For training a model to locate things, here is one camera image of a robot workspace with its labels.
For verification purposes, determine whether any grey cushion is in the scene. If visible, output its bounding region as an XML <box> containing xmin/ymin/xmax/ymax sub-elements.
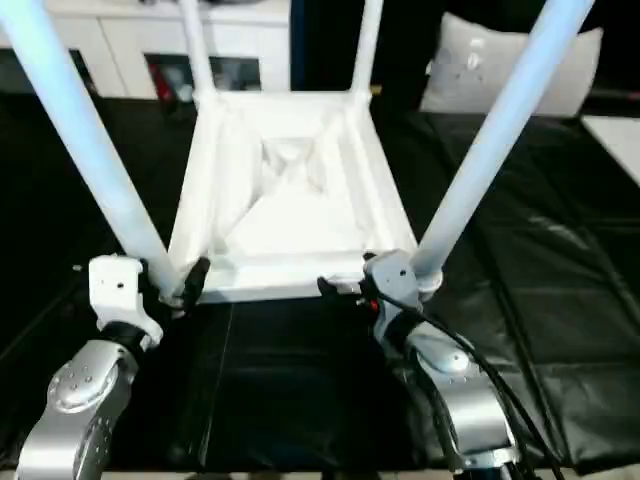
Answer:
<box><xmin>418</xmin><ymin>12</ymin><xmax>605</xmax><ymax>119</ymax></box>

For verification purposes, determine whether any white plastic table top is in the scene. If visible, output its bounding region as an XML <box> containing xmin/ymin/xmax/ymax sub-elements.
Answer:
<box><xmin>167</xmin><ymin>89</ymin><xmax>445</xmax><ymax>305</ymax></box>

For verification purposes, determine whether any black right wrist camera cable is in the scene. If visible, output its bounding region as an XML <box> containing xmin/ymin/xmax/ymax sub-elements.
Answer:
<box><xmin>379</xmin><ymin>294</ymin><xmax>566</xmax><ymax>480</ymax></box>

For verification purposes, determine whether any white sideboard with glass doors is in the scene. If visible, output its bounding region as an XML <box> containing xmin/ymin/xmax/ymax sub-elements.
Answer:
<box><xmin>0</xmin><ymin>0</ymin><xmax>292</xmax><ymax>101</ymax></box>

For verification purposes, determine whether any small white jar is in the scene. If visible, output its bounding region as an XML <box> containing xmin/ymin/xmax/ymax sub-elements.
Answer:
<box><xmin>167</xmin><ymin>69</ymin><xmax>189</xmax><ymax>97</ymax></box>

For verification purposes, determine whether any white flat board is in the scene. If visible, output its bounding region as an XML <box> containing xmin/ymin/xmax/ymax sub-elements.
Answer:
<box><xmin>580</xmin><ymin>113</ymin><xmax>640</xmax><ymax>189</ymax></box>

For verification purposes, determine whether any white plastic table leg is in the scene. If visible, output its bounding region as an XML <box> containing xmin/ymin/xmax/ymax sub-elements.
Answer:
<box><xmin>0</xmin><ymin>0</ymin><xmax>177</xmax><ymax>301</ymax></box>
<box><xmin>351</xmin><ymin>0</ymin><xmax>385</xmax><ymax>99</ymax></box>
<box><xmin>413</xmin><ymin>0</ymin><xmax>597</xmax><ymax>294</ymax></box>
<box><xmin>178</xmin><ymin>0</ymin><xmax>217</xmax><ymax>101</ymax></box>

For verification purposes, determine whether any black furniture with gold label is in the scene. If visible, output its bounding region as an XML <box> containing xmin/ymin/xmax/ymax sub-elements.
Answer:
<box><xmin>288</xmin><ymin>0</ymin><xmax>640</xmax><ymax>117</ymax></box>

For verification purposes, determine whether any black work mat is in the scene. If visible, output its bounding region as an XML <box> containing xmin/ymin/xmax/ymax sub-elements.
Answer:
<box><xmin>0</xmin><ymin>89</ymin><xmax>640</xmax><ymax>476</ymax></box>

